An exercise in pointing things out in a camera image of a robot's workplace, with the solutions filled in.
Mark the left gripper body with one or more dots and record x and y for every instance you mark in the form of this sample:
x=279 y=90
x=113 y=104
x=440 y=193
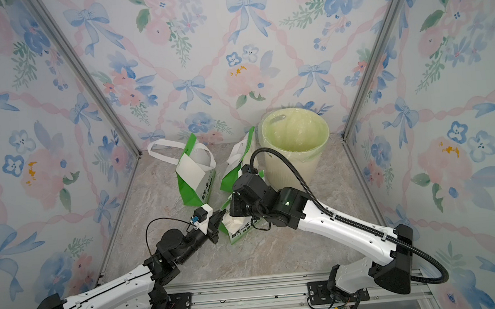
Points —
x=197 y=240

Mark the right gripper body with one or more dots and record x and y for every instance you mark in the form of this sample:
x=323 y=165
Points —
x=241 y=206

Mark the green white bag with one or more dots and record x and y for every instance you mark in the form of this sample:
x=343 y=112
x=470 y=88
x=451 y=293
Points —
x=230 y=177
x=234 y=229
x=190 y=197

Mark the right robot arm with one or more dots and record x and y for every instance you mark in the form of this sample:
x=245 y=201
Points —
x=385 y=265

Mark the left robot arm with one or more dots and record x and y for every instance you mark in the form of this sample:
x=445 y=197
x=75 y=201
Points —
x=144 y=286

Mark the left bag receipt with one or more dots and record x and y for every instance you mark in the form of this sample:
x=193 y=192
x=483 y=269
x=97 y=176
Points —
x=193 y=169

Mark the cream trash bin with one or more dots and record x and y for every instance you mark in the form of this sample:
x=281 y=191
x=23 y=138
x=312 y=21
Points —
x=280 y=176

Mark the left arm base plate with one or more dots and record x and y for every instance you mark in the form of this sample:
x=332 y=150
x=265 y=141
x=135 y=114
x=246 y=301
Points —
x=177 y=301

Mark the aluminium front rail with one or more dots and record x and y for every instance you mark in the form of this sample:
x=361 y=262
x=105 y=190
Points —
x=295 y=291

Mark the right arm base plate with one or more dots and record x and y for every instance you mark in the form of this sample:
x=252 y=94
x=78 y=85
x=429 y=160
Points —
x=321 y=293

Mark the right aluminium corner post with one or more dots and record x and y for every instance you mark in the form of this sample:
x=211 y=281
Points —
x=378 y=48

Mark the aluminium corner post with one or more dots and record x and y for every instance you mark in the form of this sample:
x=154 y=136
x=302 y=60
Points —
x=38 y=10
x=378 y=48

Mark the left aluminium corner post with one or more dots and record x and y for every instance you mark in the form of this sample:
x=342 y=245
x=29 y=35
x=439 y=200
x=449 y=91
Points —
x=38 y=10

